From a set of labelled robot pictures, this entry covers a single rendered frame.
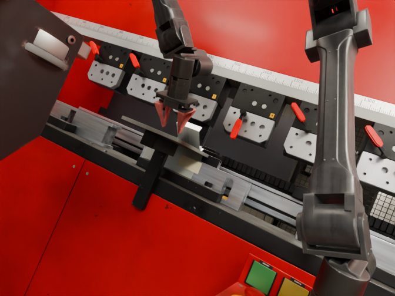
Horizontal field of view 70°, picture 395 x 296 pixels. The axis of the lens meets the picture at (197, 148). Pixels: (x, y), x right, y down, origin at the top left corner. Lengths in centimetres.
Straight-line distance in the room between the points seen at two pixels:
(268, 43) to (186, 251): 69
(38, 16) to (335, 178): 40
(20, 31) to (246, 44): 79
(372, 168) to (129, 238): 70
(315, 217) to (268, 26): 74
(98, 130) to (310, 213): 89
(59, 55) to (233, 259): 62
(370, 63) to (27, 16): 86
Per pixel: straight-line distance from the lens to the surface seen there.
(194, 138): 93
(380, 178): 89
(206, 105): 96
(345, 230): 41
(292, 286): 60
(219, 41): 104
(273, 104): 92
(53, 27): 34
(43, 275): 110
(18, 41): 32
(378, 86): 96
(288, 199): 114
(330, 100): 51
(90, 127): 117
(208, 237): 80
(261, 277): 61
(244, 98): 93
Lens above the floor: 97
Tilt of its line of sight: 2 degrees up
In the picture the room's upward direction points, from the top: 23 degrees clockwise
